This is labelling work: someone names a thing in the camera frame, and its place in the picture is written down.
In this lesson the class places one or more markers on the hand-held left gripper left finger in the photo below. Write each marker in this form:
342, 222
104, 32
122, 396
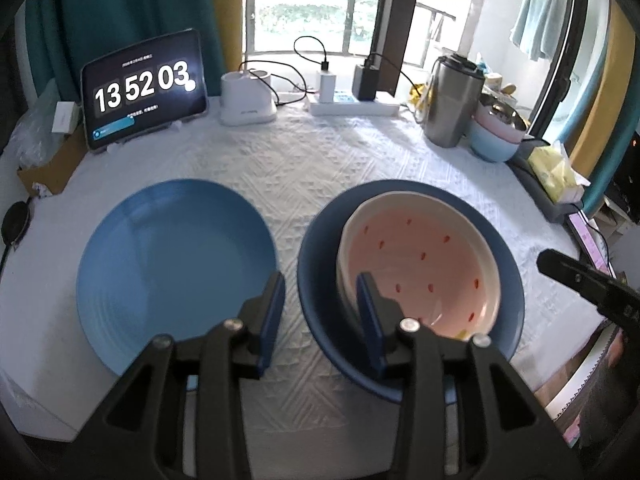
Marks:
274, 320

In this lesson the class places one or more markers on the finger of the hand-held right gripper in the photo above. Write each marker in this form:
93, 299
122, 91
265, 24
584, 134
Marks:
575, 275

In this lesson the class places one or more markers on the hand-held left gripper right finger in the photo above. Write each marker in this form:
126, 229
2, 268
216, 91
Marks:
370, 320

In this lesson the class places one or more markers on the cream bowl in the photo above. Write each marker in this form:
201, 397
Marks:
342, 285

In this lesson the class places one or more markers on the dark blue bowl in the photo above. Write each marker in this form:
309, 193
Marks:
320, 280

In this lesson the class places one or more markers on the light blue plate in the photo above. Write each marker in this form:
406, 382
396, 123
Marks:
175, 260

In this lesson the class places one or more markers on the dark grey tray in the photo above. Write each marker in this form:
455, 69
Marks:
547, 207

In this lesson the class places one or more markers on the yellow tissue pack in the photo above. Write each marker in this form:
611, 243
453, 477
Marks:
552, 172

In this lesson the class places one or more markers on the narrow teal curtain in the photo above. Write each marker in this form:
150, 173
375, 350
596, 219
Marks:
615, 160

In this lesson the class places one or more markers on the light blue bowl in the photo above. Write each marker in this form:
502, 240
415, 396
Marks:
492, 147

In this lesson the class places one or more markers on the plain pink bowl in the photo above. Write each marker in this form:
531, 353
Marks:
492, 125

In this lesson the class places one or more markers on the narrow yellow curtain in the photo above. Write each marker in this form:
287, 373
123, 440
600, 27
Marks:
607, 100

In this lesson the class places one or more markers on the stainless steel tumbler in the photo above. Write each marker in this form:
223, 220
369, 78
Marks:
452, 105

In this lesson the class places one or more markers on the white power strip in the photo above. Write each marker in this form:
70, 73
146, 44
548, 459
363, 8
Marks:
360, 107

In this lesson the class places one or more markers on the white charger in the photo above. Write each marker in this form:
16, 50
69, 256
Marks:
326, 87

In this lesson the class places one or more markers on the black charger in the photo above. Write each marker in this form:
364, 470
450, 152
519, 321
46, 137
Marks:
364, 82

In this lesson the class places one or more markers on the light blue hanging towel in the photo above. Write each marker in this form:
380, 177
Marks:
537, 20

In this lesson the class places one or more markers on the tablet with clock display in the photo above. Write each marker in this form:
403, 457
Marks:
145, 90

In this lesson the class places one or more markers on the cardboard box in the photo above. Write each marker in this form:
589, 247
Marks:
50, 170

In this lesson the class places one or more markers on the black round puck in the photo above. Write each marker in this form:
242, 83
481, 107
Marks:
15, 222

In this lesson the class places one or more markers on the small white box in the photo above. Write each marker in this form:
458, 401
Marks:
66, 117

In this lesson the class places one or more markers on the wide teal curtain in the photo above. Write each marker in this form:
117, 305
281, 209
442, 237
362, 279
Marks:
140, 0

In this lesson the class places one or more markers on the dark sliding door frame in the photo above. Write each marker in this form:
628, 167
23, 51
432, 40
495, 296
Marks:
575, 35

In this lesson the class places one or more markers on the dark window post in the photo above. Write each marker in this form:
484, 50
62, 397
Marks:
397, 25

